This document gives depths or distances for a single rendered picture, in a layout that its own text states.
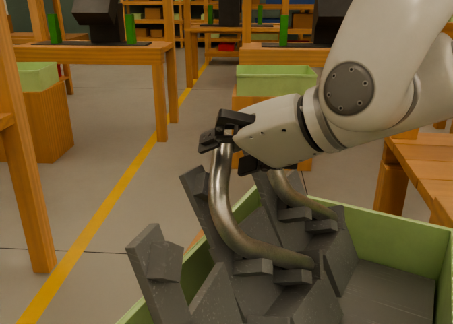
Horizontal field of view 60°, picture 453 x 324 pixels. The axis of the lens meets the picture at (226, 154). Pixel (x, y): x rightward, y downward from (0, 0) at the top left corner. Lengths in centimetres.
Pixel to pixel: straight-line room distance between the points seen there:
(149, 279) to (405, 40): 31
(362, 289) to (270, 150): 41
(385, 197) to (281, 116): 120
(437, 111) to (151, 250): 30
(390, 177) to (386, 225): 75
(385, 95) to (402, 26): 6
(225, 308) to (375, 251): 45
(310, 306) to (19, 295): 179
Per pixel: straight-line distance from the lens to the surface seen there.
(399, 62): 35
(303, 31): 793
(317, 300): 69
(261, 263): 58
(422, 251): 89
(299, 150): 51
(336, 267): 79
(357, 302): 80
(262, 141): 50
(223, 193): 55
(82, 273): 229
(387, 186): 162
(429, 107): 42
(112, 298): 210
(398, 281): 88
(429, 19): 36
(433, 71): 41
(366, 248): 90
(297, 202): 71
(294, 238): 78
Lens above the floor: 138
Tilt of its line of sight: 23 degrees down
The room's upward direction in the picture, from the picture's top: straight up
